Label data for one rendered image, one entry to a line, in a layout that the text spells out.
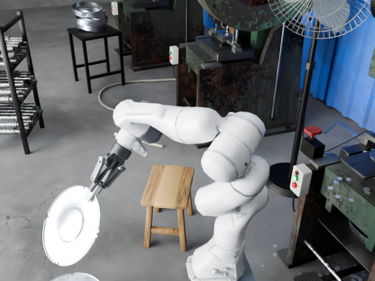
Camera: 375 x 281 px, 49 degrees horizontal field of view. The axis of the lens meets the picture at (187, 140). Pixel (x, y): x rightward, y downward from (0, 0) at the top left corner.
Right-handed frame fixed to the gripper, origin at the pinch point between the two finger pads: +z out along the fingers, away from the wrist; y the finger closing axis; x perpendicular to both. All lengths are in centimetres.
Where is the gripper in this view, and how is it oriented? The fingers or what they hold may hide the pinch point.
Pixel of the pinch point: (92, 192)
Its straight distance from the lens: 153.8
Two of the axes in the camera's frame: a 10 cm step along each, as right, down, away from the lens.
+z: -5.5, 8.3, -0.1
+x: 6.5, 4.2, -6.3
